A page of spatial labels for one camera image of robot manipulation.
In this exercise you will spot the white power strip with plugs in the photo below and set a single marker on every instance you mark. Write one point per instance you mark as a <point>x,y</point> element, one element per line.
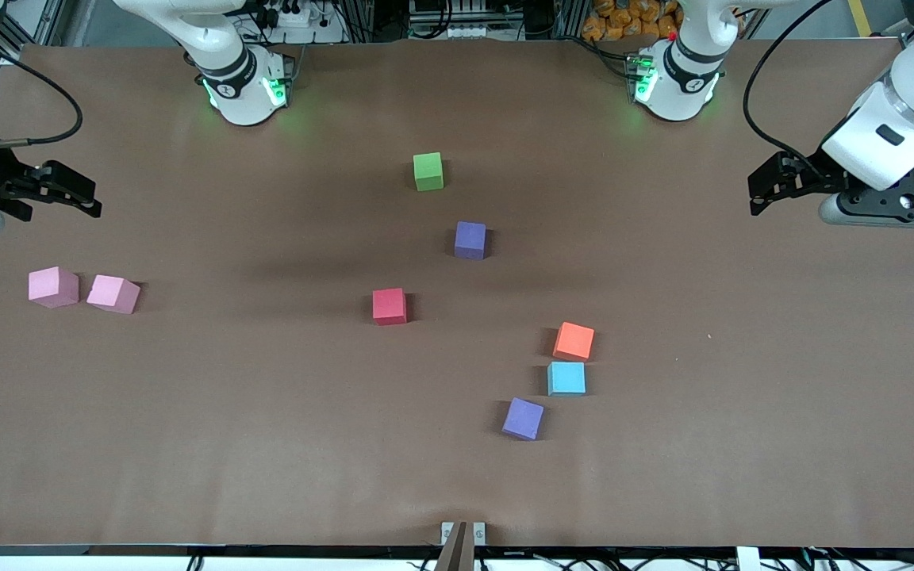
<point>298,17</point>

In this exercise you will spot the small metal bracket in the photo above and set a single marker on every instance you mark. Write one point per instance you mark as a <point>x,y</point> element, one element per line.
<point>479,533</point>
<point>447,533</point>

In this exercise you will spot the aluminium frame strut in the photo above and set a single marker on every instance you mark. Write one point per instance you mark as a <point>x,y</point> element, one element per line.
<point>51,20</point>

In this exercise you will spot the orange foam block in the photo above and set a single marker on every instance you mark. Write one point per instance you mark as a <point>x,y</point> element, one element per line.
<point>574,341</point>

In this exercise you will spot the brown wooden stick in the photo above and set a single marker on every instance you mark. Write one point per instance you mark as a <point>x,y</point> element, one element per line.
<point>453,551</point>

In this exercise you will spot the pink foam block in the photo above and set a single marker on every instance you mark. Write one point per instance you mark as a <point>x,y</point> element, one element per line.
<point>113,294</point>
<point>53,287</point>

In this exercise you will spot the light blue foam block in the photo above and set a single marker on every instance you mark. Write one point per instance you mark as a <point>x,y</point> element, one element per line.
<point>566,379</point>

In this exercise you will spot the green foam block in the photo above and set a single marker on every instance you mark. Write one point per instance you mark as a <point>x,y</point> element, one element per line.
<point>428,170</point>

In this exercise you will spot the white electrical box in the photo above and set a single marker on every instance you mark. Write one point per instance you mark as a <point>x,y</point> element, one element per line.
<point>441,30</point>

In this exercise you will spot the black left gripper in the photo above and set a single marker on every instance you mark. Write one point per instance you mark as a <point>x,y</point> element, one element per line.
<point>820,180</point>

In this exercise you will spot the pile of orange bags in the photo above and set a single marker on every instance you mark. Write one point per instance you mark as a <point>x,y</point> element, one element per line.
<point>624,17</point>

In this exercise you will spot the white tape strip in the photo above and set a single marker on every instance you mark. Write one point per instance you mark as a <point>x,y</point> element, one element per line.
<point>743,559</point>

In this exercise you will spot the brown paper table cover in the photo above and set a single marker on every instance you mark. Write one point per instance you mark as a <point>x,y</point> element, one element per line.
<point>266,444</point>

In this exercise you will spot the red foam block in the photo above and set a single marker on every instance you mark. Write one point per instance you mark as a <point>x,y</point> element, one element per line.
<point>389,306</point>

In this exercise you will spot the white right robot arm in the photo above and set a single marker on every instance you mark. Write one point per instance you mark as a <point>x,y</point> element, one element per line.
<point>243,87</point>

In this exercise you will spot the purple foam block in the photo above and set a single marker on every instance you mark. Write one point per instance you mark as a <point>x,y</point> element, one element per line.
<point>523,419</point>
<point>470,239</point>

